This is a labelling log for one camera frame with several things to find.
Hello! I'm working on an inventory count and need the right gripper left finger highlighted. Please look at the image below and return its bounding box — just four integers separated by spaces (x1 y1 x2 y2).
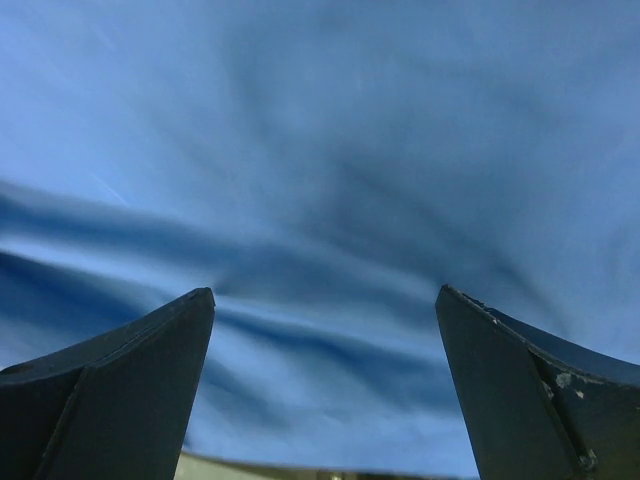
1 288 215 479

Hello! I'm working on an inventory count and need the blue surgical drape cloth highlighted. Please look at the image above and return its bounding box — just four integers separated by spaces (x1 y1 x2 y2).
1 1 639 477

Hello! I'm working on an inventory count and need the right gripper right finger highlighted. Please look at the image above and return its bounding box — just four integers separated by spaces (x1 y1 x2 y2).
435 285 639 480

